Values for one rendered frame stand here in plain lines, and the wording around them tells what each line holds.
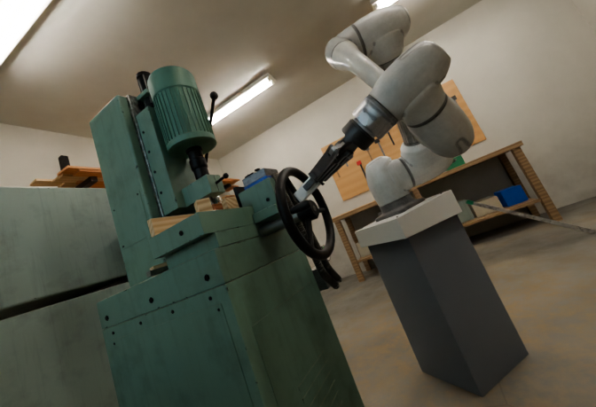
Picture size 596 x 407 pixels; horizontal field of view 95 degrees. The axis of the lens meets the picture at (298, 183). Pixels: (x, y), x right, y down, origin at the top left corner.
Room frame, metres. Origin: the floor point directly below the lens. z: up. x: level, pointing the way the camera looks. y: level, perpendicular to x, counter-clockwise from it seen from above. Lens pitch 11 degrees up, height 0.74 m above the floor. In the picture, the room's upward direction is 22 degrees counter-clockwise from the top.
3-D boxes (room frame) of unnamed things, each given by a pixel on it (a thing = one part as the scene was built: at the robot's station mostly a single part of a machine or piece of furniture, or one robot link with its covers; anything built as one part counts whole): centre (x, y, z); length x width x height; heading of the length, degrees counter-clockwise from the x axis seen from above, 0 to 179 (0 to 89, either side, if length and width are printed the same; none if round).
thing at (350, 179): (3.78, -1.47, 1.50); 2.00 x 0.04 x 0.90; 69
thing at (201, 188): (0.96, 0.33, 1.03); 0.14 x 0.07 x 0.09; 66
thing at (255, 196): (0.93, 0.11, 0.91); 0.15 x 0.14 x 0.09; 156
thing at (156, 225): (1.02, 0.31, 0.92); 0.60 x 0.02 x 0.05; 156
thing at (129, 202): (1.07, 0.58, 1.16); 0.22 x 0.22 x 0.72; 66
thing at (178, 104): (0.95, 0.31, 1.35); 0.18 x 0.18 x 0.31
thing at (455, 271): (1.33, -0.40, 0.30); 0.30 x 0.30 x 0.60; 24
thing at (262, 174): (0.93, 0.11, 0.99); 0.13 x 0.11 x 0.06; 156
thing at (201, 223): (0.96, 0.19, 0.87); 0.61 x 0.30 x 0.06; 156
